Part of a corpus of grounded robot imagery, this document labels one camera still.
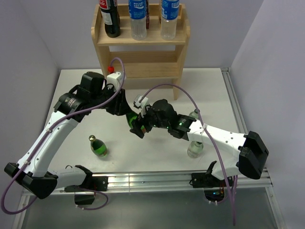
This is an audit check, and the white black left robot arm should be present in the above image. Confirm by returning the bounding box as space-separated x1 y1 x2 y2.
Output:
4 71 131 199

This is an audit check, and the green glass bottle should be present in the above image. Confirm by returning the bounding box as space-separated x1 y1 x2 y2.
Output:
89 135 107 157

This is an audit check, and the clear glass bottle front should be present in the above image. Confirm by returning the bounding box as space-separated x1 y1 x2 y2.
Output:
187 141 203 158

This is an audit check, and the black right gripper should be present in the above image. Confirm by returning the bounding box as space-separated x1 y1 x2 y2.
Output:
130 104 170 138

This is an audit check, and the Pocari Sweat bottle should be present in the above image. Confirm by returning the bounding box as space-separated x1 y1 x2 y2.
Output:
128 0 147 41
161 0 180 40

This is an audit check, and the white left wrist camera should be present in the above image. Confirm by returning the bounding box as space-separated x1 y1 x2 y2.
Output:
107 66 126 90

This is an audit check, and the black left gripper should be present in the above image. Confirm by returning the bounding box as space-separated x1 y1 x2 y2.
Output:
90 85 132 115

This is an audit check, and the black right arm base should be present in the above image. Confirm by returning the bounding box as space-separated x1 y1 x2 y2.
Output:
189 173 226 188

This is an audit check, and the clear glass bottle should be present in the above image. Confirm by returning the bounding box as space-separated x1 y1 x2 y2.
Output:
189 109 199 119
187 141 203 158

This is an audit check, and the clear glass bottle rear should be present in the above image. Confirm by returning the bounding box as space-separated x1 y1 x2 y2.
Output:
189 109 199 119

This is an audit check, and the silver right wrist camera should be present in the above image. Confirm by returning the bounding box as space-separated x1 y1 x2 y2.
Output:
133 94 150 117

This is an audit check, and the wooden two-tier shelf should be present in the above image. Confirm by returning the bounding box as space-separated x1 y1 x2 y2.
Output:
91 3 190 85

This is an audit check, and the aluminium frame rail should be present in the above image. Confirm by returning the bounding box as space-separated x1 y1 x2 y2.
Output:
13 67 286 229

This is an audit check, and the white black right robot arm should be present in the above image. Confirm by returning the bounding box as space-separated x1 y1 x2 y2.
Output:
131 96 269 188

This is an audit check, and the blue grape juice carton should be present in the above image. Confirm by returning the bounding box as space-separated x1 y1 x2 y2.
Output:
146 0 150 30

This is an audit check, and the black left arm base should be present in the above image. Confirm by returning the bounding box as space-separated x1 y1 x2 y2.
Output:
64 176 109 206

